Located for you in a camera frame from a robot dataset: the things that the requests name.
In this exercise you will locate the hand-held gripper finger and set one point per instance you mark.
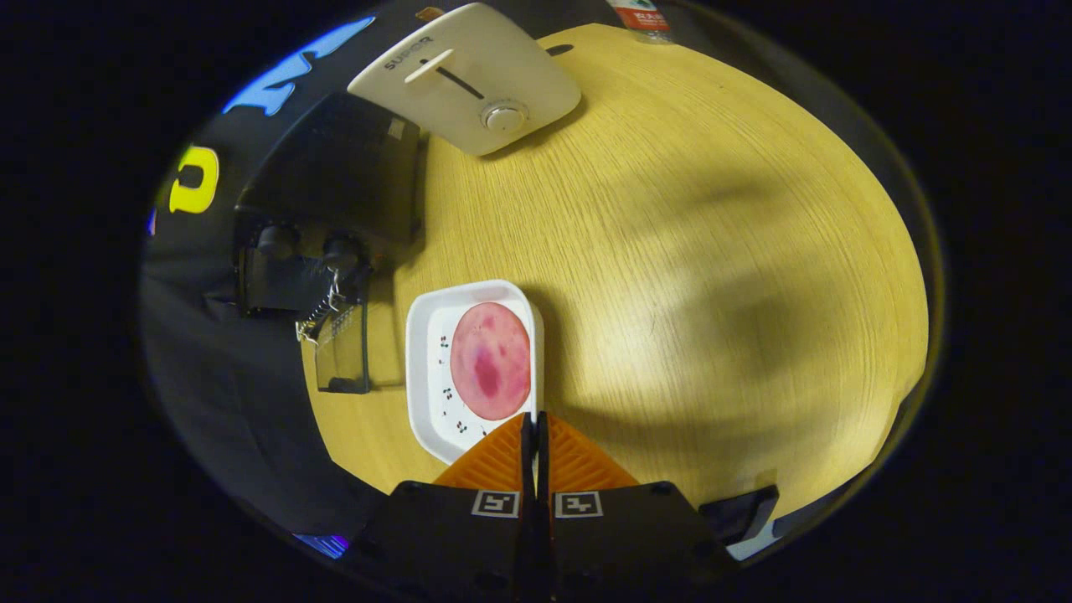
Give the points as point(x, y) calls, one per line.
point(543, 461)
point(528, 461)

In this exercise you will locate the round pink ham slice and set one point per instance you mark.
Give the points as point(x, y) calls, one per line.
point(490, 360)

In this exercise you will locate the white square plate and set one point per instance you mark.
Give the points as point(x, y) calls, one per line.
point(427, 377)

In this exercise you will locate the black toaster oven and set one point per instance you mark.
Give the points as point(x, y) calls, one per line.
point(335, 167)

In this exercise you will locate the white pop-up toaster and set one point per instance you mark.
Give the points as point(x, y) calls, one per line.
point(469, 92)

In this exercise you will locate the white flat object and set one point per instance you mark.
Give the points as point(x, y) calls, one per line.
point(754, 548)

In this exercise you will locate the black backdrop cloth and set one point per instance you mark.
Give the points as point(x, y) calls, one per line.
point(209, 402)

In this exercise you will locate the clear bottle with red label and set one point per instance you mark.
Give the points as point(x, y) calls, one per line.
point(641, 17)

